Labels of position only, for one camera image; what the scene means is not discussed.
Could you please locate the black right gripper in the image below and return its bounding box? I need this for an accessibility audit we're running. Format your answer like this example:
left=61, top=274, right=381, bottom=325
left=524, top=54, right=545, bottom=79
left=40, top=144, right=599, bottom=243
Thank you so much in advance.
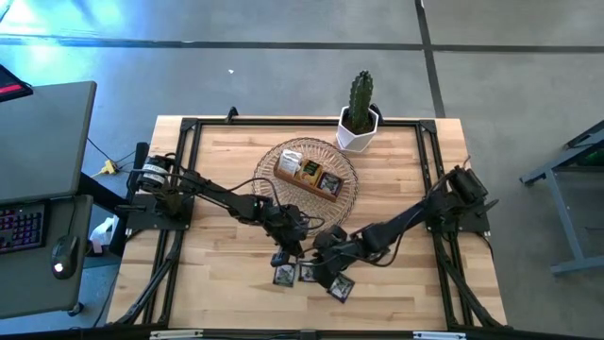
left=313, top=245, right=351, bottom=290

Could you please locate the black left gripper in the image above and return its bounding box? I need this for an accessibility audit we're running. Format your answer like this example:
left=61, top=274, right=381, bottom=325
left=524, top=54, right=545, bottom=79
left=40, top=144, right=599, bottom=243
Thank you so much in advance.
left=267, top=212, right=309, bottom=268

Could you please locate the wooden tea organizer box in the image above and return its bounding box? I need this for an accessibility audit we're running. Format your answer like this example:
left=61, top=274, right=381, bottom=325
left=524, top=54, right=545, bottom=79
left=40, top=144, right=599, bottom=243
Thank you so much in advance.
left=272, top=158, right=345, bottom=204

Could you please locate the round wicker basket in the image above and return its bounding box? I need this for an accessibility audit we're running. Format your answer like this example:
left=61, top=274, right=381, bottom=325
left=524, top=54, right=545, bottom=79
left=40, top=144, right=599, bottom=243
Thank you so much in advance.
left=250, top=137, right=360, bottom=238

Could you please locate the white tape strip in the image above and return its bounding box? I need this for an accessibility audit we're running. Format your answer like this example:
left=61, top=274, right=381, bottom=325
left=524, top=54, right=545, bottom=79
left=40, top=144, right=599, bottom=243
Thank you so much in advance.
left=149, top=329, right=205, bottom=340
left=412, top=331, right=468, bottom=340

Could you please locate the white plastic object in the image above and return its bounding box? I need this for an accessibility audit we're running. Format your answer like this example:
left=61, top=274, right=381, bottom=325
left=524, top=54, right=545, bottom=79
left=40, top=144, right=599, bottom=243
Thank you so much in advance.
left=88, top=215, right=120, bottom=255

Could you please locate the black computer mouse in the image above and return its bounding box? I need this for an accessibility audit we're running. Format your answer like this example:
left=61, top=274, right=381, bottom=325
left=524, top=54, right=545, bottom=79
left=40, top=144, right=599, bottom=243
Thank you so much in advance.
left=50, top=233, right=81, bottom=281

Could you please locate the black backlit keyboard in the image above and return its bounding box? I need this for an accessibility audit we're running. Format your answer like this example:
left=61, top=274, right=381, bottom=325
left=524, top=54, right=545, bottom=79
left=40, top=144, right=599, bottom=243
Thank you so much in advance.
left=0, top=201, right=47, bottom=255

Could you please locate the grey desk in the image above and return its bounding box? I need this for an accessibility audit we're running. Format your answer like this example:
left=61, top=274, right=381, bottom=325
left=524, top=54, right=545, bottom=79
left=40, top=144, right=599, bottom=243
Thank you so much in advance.
left=0, top=80, right=98, bottom=320

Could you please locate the black device red strip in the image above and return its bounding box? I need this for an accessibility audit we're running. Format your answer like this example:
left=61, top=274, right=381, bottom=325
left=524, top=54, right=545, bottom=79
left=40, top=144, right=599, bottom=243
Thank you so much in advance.
left=0, top=63, right=35, bottom=103

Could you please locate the black aluminium table frame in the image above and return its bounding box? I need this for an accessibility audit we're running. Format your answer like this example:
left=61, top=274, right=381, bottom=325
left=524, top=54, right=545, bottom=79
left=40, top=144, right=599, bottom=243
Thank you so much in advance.
left=107, top=116, right=510, bottom=332

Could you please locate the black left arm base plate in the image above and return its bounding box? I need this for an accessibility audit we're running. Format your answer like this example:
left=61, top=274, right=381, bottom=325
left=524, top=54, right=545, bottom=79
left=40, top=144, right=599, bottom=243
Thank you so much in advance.
left=125, top=195, right=195, bottom=231

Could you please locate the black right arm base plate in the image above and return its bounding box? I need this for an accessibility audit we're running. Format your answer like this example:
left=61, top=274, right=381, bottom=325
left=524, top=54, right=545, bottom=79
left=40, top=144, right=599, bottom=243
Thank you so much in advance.
left=423, top=207, right=492, bottom=234

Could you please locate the black clamp handle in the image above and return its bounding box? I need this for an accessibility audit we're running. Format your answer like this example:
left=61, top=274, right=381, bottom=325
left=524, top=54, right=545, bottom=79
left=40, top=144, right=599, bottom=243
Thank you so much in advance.
left=475, top=197, right=500, bottom=219

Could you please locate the grey metal table frame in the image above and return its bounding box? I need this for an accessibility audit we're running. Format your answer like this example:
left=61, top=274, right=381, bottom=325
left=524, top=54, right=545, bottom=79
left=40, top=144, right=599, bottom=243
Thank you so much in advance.
left=519, top=119, right=604, bottom=277

